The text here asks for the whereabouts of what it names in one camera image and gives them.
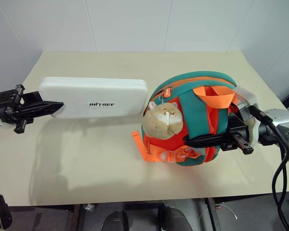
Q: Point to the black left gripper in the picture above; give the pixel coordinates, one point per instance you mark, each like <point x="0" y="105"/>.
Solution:
<point x="6" y="104"/>

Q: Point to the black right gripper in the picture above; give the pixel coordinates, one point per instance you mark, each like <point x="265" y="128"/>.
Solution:
<point x="238" y="137"/>

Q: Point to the teal and orange backpack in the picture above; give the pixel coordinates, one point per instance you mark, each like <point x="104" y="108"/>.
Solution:
<point x="200" y="81"/>

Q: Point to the white rectangular case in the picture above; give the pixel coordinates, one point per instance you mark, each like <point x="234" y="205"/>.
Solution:
<point x="94" y="96"/>

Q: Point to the dark rounded shape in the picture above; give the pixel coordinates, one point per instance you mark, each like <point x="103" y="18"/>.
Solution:
<point x="115" y="221"/>
<point x="174" y="219"/>

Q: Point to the small metal table fitting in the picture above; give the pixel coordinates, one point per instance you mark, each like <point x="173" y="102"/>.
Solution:
<point x="90" y="207"/>

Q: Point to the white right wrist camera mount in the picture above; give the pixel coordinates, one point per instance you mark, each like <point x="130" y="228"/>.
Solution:
<point x="251" y="97"/>

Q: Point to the black table frame leg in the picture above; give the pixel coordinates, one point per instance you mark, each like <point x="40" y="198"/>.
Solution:
<point x="212" y="214"/>

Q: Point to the black table frame crossbar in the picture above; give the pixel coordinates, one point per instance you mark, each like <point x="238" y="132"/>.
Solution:
<point x="142" y="206"/>

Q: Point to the brown table frame leg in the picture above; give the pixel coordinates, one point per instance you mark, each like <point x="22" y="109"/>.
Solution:
<point x="78" y="216"/>

